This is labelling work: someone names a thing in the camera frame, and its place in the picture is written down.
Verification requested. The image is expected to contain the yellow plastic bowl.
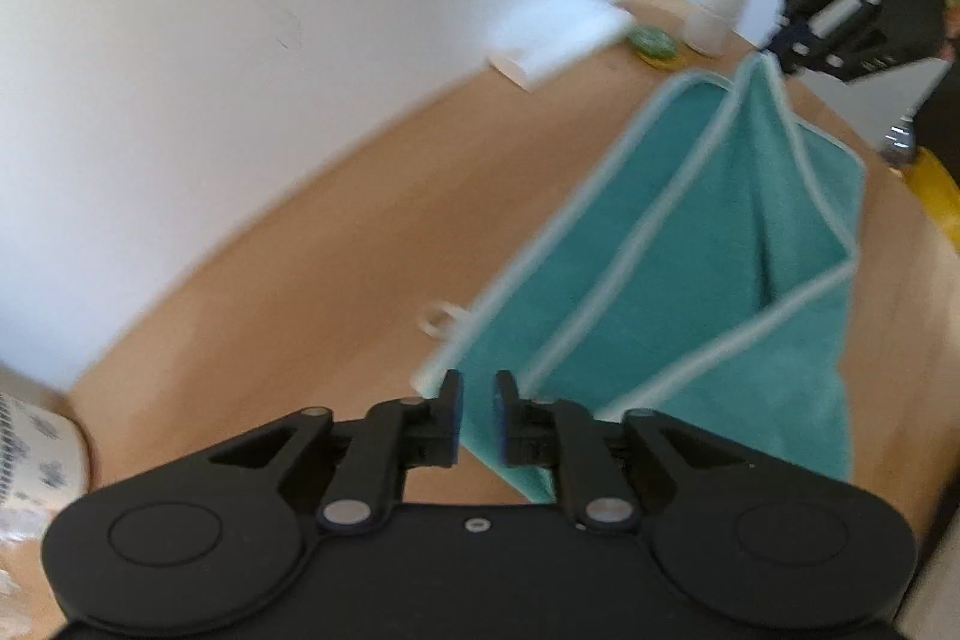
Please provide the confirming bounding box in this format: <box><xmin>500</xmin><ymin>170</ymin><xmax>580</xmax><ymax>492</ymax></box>
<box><xmin>904</xmin><ymin>149</ymin><xmax>960</xmax><ymax>240</ymax></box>

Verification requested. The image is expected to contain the green yellow round tin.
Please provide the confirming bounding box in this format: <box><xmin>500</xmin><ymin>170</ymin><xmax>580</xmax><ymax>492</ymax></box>
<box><xmin>628</xmin><ymin>23</ymin><xmax>681</xmax><ymax>69</ymax></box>

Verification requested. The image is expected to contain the white plastic bottle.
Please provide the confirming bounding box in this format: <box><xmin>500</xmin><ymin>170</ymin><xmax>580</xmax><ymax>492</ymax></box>
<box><xmin>682</xmin><ymin>0</ymin><xmax>750</xmax><ymax>58</ymax></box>

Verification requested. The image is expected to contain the patterned white container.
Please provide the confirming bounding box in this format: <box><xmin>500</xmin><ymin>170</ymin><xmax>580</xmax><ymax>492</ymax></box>
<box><xmin>0</xmin><ymin>376</ymin><xmax>93</xmax><ymax>522</ymax></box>

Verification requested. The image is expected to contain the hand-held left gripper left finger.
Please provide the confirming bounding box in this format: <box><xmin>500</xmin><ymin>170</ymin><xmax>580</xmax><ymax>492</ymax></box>
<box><xmin>208</xmin><ymin>368</ymin><xmax>464</xmax><ymax>532</ymax></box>

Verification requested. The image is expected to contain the teal towel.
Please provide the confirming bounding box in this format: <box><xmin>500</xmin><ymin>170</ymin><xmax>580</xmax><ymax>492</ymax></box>
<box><xmin>415</xmin><ymin>51</ymin><xmax>871</xmax><ymax>506</ymax></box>

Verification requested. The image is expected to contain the white tissue pack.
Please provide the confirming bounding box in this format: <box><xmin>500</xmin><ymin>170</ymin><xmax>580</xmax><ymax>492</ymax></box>
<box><xmin>487</xmin><ymin>0</ymin><xmax>636</xmax><ymax>91</ymax></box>

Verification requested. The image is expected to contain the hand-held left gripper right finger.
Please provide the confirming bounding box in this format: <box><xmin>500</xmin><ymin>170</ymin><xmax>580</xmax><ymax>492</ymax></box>
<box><xmin>491</xmin><ymin>370</ymin><xmax>760</xmax><ymax>532</ymax></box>

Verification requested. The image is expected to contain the dark wooden door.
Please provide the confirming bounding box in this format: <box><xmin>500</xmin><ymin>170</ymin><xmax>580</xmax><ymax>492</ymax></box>
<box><xmin>911</xmin><ymin>59</ymin><xmax>960</xmax><ymax>161</ymax></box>

